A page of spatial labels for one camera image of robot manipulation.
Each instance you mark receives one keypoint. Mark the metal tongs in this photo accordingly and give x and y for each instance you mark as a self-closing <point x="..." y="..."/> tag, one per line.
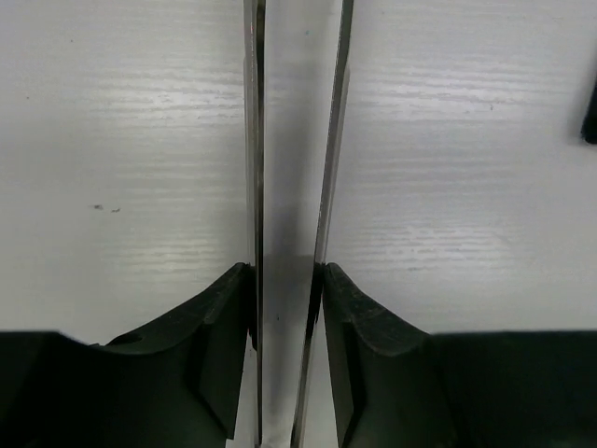
<point x="254" y="33"/>

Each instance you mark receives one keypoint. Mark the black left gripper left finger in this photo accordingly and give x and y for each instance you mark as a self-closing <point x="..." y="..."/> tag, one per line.
<point x="173" y="382"/>

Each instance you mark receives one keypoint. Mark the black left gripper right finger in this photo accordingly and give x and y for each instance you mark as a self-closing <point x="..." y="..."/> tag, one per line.
<point x="394" y="385"/>

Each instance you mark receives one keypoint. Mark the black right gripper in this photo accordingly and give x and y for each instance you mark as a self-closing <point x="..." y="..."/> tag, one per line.
<point x="588" y="130"/>

